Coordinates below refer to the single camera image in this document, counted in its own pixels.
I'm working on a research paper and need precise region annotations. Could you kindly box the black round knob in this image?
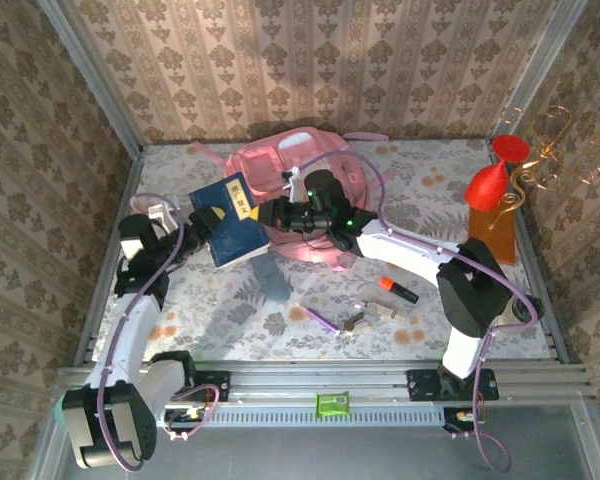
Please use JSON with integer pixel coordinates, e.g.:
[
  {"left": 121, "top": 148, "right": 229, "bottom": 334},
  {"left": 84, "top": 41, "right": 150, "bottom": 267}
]
[{"left": 512, "top": 295, "right": 545, "bottom": 325}]

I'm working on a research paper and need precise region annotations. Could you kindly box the blue book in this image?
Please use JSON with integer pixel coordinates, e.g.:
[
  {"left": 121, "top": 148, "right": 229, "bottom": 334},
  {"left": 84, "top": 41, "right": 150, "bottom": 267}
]
[{"left": 188, "top": 172, "right": 271, "bottom": 269}]

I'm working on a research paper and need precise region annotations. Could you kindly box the aluminium corner post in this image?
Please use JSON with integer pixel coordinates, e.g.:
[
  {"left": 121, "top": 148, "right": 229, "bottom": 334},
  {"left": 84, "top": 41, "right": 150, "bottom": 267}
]
[
  {"left": 37, "top": 0, "right": 145, "bottom": 157},
  {"left": 489, "top": 0, "right": 589, "bottom": 139}
]

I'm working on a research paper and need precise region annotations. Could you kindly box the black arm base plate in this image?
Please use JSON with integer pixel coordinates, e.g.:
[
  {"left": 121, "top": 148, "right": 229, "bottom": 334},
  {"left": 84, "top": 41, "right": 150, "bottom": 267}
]
[
  {"left": 142, "top": 369, "right": 231, "bottom": 404},
  {"left": 406, "top": 368, "right": 500, "bottom": 403}
]

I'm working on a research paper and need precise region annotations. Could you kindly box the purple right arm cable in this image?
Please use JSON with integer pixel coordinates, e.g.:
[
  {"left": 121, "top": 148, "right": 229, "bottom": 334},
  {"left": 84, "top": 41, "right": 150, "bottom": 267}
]
[{"left": 294, "top": 149, "right": 539, "bottom": 474}]

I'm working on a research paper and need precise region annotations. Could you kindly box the purple pen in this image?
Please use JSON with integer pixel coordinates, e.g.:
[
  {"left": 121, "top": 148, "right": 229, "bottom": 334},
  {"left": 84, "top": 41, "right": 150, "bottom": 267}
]
[{"left": 299, "top": 302, "right": 342, "bottom": 335}]

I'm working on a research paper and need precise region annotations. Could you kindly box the orange wooden block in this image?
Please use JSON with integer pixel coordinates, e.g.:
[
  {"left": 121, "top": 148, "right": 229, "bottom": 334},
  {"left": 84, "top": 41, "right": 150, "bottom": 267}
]
[{"left": 467, "top": 202, "right": 517, "bottom": 266}]

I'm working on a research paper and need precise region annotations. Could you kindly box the aluminium front rail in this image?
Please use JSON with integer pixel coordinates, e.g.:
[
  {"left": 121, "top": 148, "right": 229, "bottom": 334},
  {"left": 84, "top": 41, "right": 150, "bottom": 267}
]
[{"left": 57, "top": 359, "right": 594, "bottom": 401}]

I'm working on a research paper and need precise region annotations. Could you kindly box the red wine glass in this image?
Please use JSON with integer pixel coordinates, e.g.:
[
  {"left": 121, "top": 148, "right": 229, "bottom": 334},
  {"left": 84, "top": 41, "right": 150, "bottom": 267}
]
[{"left": 463, "top": 134, "right": 531, "bottom": 211}]

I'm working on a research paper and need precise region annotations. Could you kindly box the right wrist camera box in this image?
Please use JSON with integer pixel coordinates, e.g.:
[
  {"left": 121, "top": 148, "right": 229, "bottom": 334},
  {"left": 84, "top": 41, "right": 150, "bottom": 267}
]
[{"left": 281, "top": 167, "right": 304, "bottom": 201}]

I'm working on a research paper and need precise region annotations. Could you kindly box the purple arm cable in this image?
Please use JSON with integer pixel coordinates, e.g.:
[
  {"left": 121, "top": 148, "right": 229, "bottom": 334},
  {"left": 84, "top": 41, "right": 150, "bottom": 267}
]
[
  {"left": 294, "top": 149, "right": 539, "bottom": 474},
  {"left": 93, "top": 192, "right": 221, "bottom": 472}
]

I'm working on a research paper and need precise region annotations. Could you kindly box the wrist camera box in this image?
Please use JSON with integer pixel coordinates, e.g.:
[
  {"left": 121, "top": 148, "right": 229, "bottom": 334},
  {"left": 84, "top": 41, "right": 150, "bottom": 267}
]
[
  {"left": 147, "top": 202, "right": 181, "bottom": 234},
  {"left": 281, "top": 167, "right": 304, "bottom": 201}
]

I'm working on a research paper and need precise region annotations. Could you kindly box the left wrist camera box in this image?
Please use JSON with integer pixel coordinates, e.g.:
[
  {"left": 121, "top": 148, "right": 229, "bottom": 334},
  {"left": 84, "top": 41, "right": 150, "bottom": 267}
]
[{"left": 147, "top": 202, "right": 181, "bottom": 234}]

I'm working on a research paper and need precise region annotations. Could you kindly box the white slotted cable duct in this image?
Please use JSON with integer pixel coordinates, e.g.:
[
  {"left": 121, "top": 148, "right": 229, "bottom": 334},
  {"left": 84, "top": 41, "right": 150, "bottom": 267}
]
[{"left": 154, "top": 402, "right": 446, "bottom": 427}]

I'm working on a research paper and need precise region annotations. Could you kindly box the gold wire ornament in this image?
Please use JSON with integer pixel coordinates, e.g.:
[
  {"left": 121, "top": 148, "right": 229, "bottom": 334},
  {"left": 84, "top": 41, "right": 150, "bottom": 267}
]
[{"left": 489, "top": 104, "right": 600, "bottom": 231}]

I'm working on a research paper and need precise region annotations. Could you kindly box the teal plastic cup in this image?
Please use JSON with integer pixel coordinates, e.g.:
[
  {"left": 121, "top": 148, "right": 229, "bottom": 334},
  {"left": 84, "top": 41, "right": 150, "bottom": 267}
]
[{"left": 53, "top": 389, "right": 70, "bottom": 427}]

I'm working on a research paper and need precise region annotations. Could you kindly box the black and beige clip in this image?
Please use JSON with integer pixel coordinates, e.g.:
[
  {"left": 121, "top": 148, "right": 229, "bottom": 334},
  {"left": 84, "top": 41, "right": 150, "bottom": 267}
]
[{"left": 338, "top": 310, "right": 371, "bottom": 337}]

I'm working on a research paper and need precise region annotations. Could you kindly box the grey-blue pencil case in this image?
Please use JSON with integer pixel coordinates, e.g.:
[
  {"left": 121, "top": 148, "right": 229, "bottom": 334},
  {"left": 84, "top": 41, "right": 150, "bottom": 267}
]
[{"left": 252, "top": 254, "right": 291, "bottom": 304}]

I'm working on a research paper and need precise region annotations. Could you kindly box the orange and black highlighter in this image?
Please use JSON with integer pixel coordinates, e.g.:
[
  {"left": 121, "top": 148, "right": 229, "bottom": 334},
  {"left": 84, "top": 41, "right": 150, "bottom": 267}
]
[{"left": 378, "top": 276, "right": 420, "bottom": 305}]

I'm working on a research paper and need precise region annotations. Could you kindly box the pink backpack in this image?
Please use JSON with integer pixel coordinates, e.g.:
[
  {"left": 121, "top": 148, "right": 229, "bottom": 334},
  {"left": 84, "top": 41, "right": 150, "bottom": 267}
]
[{"left": 189, "top": 127, "right": 399, "bottom": 271}]

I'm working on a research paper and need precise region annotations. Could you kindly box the green packet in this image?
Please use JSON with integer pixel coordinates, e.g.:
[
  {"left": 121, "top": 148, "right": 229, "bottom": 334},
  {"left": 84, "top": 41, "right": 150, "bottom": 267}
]
[{"left": 314, "top": 390, "right": 351, "bottom": 419}]

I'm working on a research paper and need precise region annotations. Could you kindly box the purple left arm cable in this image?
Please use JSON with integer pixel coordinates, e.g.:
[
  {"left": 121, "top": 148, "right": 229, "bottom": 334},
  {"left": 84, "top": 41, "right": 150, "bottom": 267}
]
[{"left": 93, "top": 192, "right": 221, "bottom": 472}]

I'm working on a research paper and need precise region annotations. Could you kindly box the aluminium side rail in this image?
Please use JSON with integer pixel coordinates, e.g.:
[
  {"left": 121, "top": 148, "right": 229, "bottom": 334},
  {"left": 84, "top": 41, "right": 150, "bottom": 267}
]
[
  {"left": 73, "top": 147, "right": 146, "bottom": 366},
  {"left": 489, "top": 139, "right": 581, "bottom": 364}
]

